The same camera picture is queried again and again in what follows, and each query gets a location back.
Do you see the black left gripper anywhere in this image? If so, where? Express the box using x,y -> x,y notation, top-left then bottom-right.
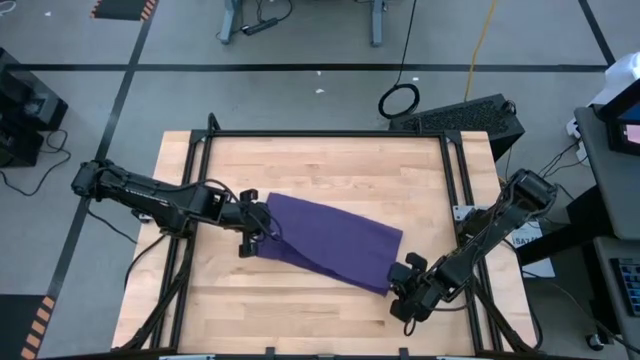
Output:
218,188 -> 275,259

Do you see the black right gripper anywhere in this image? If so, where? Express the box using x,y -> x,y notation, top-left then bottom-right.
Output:
388,252 -> 454,324

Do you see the purple cloth towel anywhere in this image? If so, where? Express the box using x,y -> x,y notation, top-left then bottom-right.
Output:
252,191 -> 404,297

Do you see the white printed paper sheet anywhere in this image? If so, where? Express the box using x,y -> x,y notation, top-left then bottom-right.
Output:
510,219 -> 557,280

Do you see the black perforated computer tower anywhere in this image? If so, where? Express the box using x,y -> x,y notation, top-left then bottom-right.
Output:
388,92 -> 527,163

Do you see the black caster wheel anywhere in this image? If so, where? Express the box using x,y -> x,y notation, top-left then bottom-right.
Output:
585,331 -> 607,353

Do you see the black desk base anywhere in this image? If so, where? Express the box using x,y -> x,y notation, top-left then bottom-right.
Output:
516,183 -> 617,267

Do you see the black power strip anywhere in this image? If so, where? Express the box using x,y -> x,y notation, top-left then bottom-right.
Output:
240,16 -> 280,37

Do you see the grey metal desk leg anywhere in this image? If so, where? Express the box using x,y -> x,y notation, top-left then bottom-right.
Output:
369,0 -> 388,48
217,0 -> 243,46

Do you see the grey desk with keypad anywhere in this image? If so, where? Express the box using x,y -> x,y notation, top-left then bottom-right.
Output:
592,235 -> 640,351

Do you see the black button keypad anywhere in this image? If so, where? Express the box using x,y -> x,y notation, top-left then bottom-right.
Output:
610,256 -> 640,318

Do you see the white power strip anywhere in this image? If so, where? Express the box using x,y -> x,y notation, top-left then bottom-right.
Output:
565,116 -> 592,167

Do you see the grey side desk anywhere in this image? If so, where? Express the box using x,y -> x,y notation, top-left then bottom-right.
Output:
573,105 -> 640,242

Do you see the black orange hazard mat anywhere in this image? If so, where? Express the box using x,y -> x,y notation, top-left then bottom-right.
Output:
0,293 -> 58,360
89,0 -> 160,23

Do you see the black equipment rack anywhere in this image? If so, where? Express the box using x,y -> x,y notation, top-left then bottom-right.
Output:
0,46 -> 70,169

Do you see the black framed monitor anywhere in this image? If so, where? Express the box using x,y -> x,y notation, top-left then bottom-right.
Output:
596,78 -> 640,157

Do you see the black hanging cable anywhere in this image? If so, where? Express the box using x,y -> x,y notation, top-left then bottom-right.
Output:
376,0 -> 422,121

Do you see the black floor cable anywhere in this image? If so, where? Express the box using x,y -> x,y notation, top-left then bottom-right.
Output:
0,128 -> 73,198

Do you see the yellow hanging cable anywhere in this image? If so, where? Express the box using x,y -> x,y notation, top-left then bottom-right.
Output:
463,0 -> 500,103

